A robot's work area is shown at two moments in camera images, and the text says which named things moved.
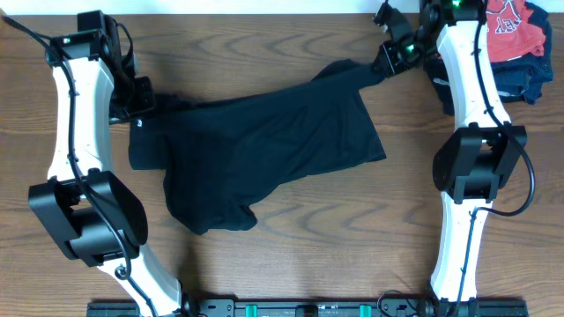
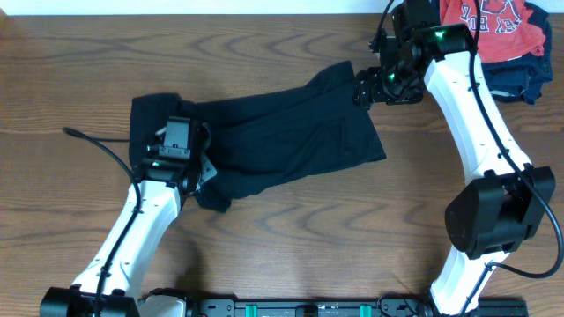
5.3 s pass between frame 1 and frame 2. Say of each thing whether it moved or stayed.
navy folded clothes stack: stayed
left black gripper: moved
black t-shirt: moved
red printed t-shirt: stayed
